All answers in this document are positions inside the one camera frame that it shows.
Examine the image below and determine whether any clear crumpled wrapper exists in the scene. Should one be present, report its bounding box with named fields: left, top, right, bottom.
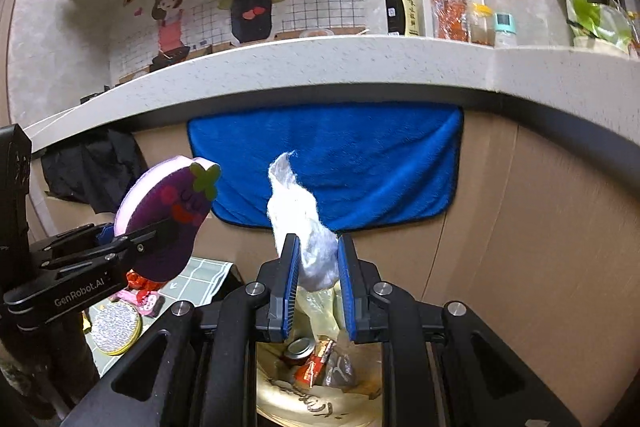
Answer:
left=325, top=352, right=357, bottom=389

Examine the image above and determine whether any green grid mat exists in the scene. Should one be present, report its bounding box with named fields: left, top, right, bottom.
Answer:
left=82, top=257, right=235, bottom=378

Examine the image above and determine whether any pink and red packet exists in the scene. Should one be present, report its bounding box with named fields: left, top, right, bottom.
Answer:
left=116, top=271, right=163, bottom=319

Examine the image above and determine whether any glass jar with metal lid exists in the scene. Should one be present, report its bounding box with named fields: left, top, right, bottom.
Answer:
left=280, top=336, right=317, bottom=367

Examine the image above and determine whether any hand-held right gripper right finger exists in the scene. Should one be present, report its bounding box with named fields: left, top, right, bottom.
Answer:
left=337, top=233, right=583, bottom=427

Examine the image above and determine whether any blue towel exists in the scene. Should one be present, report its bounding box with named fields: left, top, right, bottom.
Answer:
left=186, top=103, right=465, bottom=229

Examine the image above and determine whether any black cloth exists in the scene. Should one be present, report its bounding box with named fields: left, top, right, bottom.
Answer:
left=40, top=127, right=148, bottom=215

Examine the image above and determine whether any round glittery gold-rimmed disc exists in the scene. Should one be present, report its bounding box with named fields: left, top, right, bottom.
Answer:
left=91, top=301, right=143, bottom=355

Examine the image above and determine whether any purple eggplant sponge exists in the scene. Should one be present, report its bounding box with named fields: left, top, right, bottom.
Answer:
left=114, top=156, right=221, bottom=282

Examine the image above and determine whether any dark soy sauce bottle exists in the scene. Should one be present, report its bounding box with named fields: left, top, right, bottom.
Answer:
left=384, top=0, right=426, bottom=36

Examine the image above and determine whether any green and white plastic bag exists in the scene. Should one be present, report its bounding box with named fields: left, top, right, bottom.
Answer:
left=565, top=0, right=633, bottom=52

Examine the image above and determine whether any bin with yellow bag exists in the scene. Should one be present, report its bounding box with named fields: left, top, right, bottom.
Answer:
left=255, top=284, right=386, bottom=427

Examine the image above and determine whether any cartoon wall poster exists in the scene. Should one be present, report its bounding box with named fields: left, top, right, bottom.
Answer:
left=107, top=0, right=401, bottom=88

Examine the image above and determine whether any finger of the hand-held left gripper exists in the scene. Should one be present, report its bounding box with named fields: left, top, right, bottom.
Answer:
left=29, top=222, right=117, bottom=254
left=40, top=221, right=180, bottom=273

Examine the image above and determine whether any white and teal timer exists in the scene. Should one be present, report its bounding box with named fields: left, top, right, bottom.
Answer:
left=494, top=12, right=518, bottom=48

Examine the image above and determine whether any wooden kitchen cabinet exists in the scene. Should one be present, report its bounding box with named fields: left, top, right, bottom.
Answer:
left=45, top=104, right=640, bottom=427

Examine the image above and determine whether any red snack packet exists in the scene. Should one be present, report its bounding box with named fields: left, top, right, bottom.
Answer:
left=294, top=339, right=336, bottom=387

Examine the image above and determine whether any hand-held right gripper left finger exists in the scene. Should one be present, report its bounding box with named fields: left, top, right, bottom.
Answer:
left=60, top=233, right=303, bottom=427

